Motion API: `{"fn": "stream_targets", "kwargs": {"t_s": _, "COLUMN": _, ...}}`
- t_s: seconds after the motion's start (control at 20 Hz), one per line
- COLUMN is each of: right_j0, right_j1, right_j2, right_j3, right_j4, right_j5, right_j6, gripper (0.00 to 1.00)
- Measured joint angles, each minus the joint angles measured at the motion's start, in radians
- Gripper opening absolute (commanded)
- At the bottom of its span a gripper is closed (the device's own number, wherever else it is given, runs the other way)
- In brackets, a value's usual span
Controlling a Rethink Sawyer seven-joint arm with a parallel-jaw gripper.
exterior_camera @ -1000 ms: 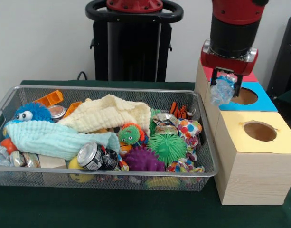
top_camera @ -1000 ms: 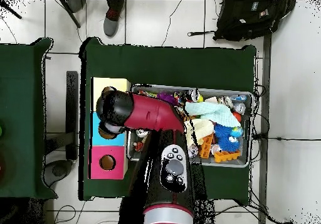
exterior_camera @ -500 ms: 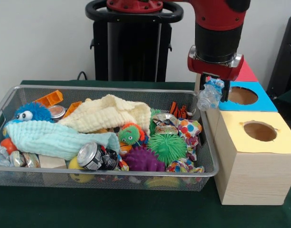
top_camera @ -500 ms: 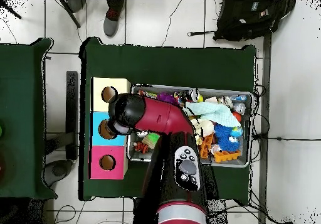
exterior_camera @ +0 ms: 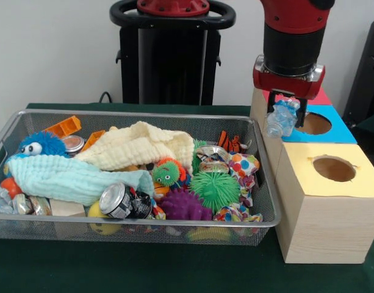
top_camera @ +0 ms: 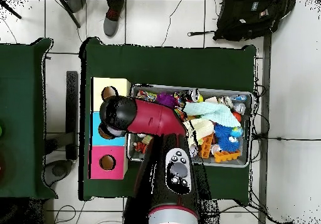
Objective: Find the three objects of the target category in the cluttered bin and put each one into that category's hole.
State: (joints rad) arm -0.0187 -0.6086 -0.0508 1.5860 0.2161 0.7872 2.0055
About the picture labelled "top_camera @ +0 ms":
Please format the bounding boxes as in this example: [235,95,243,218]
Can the orange striped tiger plush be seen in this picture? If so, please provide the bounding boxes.
[132,141,149,154]

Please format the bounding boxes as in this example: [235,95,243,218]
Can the clear plastic bottle blue label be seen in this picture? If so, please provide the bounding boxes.
[108,125,127,137]

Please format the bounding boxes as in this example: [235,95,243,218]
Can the wooden box with three holes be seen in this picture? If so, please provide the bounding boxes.
[88,77,132,179]

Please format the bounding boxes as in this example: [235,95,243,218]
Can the clear mesh bin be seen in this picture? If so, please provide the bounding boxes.
[126,83,253,169]

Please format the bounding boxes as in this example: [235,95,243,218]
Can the purple spiky rubber ball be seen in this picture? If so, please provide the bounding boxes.
[155,92,179,109]

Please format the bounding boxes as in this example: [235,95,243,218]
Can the crushed black can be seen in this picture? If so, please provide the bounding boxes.
[186,88,201,102]

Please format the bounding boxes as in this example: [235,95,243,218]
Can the cream cloth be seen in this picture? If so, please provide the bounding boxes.
[182,118,215,146]

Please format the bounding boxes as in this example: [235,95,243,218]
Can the dark green table cloth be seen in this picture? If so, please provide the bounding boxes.
[0,38,58,200]
[78,36,257,206]

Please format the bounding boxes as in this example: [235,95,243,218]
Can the mint green cloth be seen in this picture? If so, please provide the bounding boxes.
[183,101,242,128]

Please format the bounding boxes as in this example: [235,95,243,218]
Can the blue fuzzy toy with eyes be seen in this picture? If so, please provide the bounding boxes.
[214,123,241,152]

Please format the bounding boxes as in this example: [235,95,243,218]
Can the black standing panel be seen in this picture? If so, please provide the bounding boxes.
[65,70,79,161]

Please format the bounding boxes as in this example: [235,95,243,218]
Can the person's foot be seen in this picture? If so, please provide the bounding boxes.
[67,0,87,14]
[103,0,125,37]

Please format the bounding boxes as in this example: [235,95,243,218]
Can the grey stand foot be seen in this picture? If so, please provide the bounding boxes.
[41,159,74,188]

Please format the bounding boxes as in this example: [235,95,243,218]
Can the black backpack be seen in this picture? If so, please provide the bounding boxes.
[213,0,297,42]

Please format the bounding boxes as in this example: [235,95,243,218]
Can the black tripod leg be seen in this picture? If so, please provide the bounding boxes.
[58,0,82,29]
[0,0,22,19]

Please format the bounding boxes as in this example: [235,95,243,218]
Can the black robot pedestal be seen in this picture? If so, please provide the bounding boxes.
[122,198,151,224]

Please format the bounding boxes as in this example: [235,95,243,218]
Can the black floor cable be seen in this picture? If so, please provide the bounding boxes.
[251,133,321,142]

